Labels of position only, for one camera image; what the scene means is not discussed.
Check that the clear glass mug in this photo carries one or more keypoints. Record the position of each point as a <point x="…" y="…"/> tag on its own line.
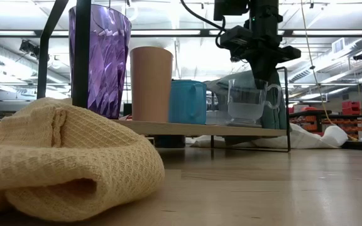
<point x="247" y="106"/>

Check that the purple faceted plastic tumbler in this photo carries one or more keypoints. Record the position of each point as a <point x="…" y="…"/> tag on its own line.
<point x="108" y="62"/>

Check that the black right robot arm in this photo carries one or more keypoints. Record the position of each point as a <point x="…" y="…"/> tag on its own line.
<point x="264" y="19"/>

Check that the wooden shelf with black frame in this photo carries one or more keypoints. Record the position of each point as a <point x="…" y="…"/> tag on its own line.
<point x="200" y="128"/>

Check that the peach plastic cup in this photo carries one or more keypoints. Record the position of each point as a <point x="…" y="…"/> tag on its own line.
<point x="151" y="84"/>

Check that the blue mug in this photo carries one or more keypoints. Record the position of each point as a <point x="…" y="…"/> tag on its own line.
<point x="185" y="103"/>

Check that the orange faceted plastic tumbler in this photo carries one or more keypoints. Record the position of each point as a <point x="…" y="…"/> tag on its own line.
<point x="126" y="118"/>

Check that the orange bin shelving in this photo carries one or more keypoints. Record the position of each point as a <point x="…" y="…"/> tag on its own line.
<point x="344" y="125"/>

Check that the red storage bin stack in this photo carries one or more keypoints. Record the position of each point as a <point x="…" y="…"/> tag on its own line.
<point x="350" y="108"/>

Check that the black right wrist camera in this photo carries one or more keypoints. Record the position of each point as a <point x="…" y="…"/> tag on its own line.
<point x="236" y="37"/>

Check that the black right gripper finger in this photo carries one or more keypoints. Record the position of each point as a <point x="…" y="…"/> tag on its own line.
<point x="264" y="77"/>

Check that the teal cloth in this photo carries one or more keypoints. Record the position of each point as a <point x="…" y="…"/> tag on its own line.
<point x="272" y="120"/>

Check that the yellow waffle cloth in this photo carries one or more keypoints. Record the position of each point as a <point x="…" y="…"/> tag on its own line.
<point x="58" y="157"/>

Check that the white crumpled cloth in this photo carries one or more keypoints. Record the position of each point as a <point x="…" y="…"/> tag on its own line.
<point x="310" y="139"/>

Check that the black ceiling camera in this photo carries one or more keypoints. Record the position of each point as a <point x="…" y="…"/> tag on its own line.
<point x="28" y="47"/>
<point x="360" y="56"/>

